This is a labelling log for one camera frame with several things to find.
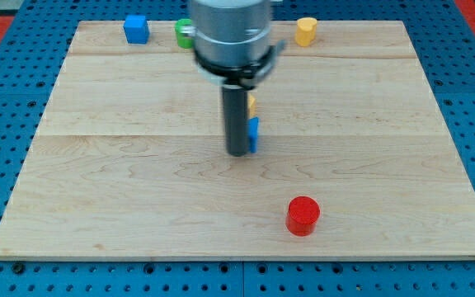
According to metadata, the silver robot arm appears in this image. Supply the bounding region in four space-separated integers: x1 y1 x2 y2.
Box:
178 0 285 157

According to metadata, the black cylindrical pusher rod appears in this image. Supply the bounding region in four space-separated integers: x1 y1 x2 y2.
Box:
221 85 248 157

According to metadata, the red cylinder block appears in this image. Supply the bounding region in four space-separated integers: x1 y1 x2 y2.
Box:
285 196 321 237

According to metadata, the yellow block behind rod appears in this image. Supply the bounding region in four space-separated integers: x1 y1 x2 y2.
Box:
247 94 256 119

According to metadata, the green block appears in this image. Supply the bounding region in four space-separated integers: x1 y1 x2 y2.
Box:
174 18 195 49

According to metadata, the blue cube block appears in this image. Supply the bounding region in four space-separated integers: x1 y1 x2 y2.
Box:
123 15 150 44

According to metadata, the blue triangle block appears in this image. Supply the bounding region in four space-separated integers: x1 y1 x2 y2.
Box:
248 117 259 153

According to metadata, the wooden board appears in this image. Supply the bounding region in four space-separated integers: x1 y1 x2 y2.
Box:
0 21 475 262

